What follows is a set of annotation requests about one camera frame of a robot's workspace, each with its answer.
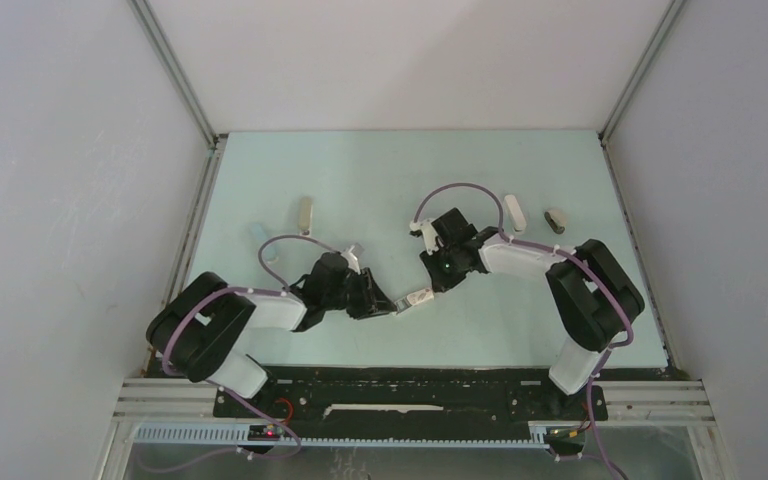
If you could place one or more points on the aluminium frame rail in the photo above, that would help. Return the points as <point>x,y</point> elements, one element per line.
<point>160,43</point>

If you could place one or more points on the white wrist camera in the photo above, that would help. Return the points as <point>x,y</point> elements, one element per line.
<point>352,255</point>
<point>425,230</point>

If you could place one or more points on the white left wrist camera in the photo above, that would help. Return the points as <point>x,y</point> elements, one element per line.
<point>352,255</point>

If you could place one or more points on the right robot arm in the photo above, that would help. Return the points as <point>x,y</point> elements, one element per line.
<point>595,298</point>

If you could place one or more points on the light blue white stapler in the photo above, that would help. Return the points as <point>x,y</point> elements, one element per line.
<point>261,237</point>

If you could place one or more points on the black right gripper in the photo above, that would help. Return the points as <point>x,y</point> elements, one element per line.
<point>440,281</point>

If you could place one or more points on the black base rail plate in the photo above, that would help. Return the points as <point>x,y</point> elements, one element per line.
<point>415,403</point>

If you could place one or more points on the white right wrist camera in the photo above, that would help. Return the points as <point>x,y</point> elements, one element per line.
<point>425,230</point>

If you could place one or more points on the staple box tray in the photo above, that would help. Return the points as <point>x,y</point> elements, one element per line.
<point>402,305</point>

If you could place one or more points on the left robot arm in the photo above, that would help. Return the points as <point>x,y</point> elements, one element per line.
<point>198,333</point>

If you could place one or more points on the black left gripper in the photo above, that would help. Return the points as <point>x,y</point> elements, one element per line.
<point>372,300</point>

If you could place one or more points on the grey cable duct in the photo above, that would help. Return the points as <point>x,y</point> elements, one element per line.
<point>242,435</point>

